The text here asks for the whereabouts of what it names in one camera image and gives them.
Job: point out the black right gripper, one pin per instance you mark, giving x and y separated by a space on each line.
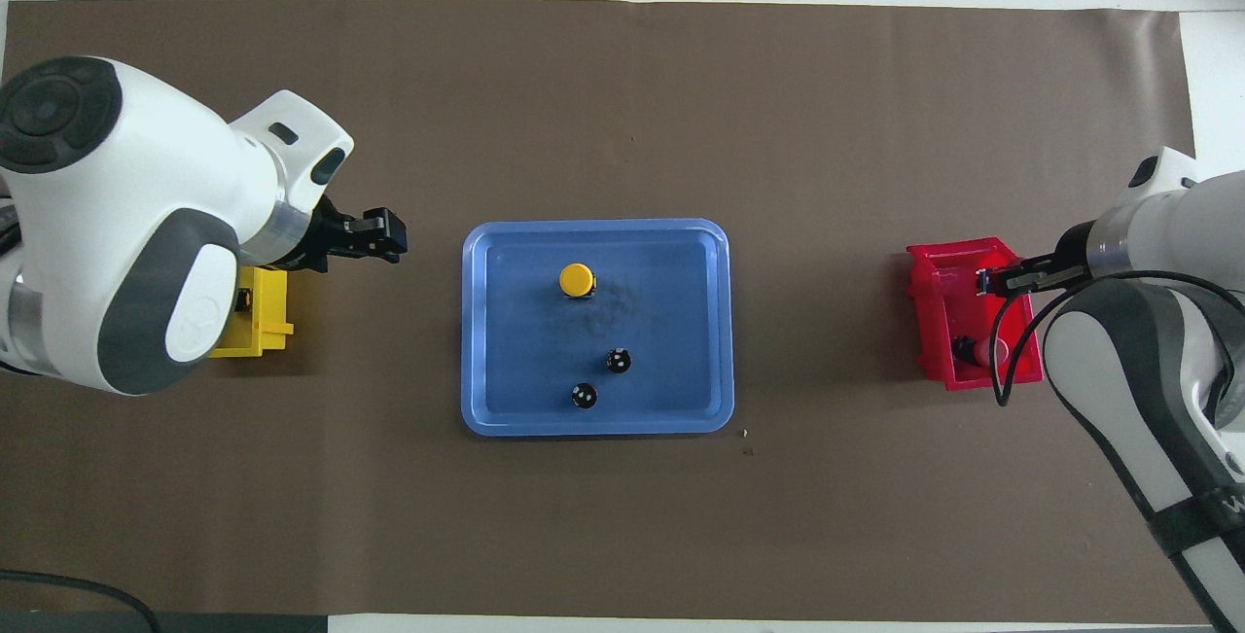
1078 256

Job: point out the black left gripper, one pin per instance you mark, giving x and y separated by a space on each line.
326 239

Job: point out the yellow push button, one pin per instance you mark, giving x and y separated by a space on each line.
576 279
245 302

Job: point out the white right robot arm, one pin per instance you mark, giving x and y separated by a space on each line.
1119 361

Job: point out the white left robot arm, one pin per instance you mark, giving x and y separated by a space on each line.
146 186

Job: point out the red plastic storage bin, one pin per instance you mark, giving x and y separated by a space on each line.
934 322

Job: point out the yellow plastic storage bin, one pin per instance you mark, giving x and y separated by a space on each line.
267 298

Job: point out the blue plastic tray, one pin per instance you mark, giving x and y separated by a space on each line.
545 361

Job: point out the brown paper table mat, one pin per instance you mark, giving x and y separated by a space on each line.
622 108

